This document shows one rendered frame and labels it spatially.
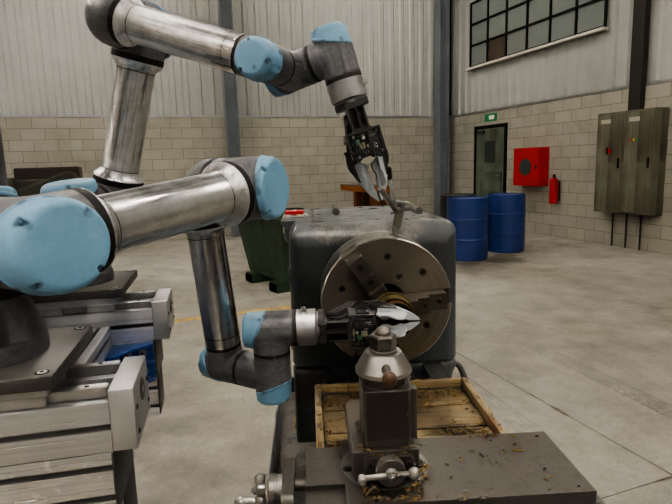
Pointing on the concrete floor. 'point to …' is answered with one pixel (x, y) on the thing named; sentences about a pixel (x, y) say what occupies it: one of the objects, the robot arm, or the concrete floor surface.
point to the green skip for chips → (266, 253)
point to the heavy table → (362, 196)
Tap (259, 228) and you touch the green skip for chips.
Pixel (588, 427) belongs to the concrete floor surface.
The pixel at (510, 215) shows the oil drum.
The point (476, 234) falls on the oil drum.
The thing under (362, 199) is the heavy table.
